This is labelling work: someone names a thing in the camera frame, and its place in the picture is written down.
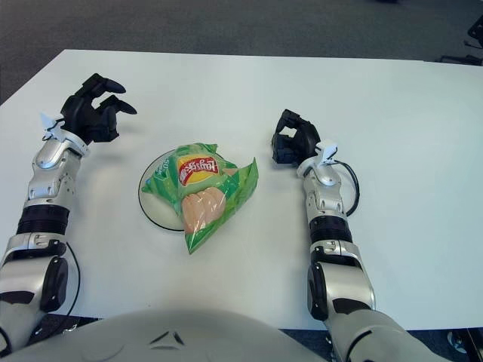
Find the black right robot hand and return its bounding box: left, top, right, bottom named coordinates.
left=270, top=109, right=323, bottom=166

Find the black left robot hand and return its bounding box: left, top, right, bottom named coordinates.
left=60, top=73, right=139, bottom=145

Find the green potato chips bag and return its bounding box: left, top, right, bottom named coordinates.
left=141, top=142, right=260, bottom=256

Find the white plate with black rim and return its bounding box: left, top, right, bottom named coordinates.
left=138, top=150, right=189, bottom=235

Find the black office chair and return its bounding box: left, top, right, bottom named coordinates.
left=439, top=17, right=483, bottom=67

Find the grey robot torso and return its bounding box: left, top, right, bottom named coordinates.
left=0, top=307, right=333, bottom=362

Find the metal table foot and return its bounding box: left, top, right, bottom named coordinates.
left=447, top=330, right=483, bottom=354

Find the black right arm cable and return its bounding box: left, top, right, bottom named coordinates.
left=331, top=160, right=360, bottom=216

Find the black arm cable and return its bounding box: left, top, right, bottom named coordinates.
left=33, top=241, right=82, bottom=336
left=331, top=160, right=360, bottom=216

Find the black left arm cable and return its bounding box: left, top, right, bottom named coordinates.
left=33, top=241, right=82, bottom=336

